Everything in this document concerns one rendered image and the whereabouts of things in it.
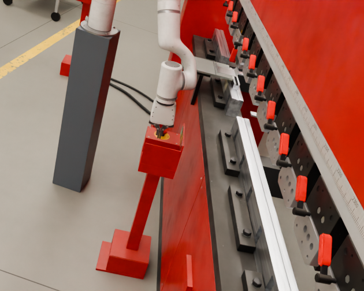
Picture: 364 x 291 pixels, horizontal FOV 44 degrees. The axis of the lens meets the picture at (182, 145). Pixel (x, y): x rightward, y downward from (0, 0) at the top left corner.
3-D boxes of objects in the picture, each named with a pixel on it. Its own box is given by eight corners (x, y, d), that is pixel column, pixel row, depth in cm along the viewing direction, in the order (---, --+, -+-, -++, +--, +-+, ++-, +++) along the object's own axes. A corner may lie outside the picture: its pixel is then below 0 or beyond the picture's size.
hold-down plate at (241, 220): (227, 190, 164) (229, 184, 163) (241, 193, 165) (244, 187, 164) (236, 250, 139) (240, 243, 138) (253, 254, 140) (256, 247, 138)
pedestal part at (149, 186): (127, 240, 236) (151, 157, 208) (138, 242, 236) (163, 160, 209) (126, 248, 231) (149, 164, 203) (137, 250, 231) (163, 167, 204)
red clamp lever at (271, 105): (268, 99, 141) (265, 127, 138) (281, 101, 142) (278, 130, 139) (266, 101, 143) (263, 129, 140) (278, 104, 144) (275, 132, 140)
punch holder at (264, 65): (248, 89, 182) (262, 52, 173) (267, 94, 183) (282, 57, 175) (253, 107, 169) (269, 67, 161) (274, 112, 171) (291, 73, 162)
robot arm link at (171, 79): (174, 89, 187) (153, 89, 183) (180, 59, 180) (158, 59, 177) (181, 99, 181) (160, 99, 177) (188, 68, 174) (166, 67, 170)
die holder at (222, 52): (210, 41, 305) (214, 28, 300) (219, 43, 306) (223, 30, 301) (216, 70, 263) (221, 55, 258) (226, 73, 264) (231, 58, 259)
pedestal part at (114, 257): (101, 242, 246) (106, 226, 240) (146, 251, 249) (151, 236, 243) (95, 269, 229) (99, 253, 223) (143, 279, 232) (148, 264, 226)
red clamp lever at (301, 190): (298, 174, 107) (294, 213, 104) (314, 177, 108) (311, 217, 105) (294, 175, 109) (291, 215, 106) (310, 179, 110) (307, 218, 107)
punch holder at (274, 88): (255, 113, 165) (271, 72, 157) (277, 118, 166) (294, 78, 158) (262, 134, 152) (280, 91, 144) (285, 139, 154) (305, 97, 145)
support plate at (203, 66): (180, 54, 235) (181, 52, 235) (228, 66, 239) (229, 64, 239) (181, 67, 220) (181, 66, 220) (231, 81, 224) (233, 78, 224)
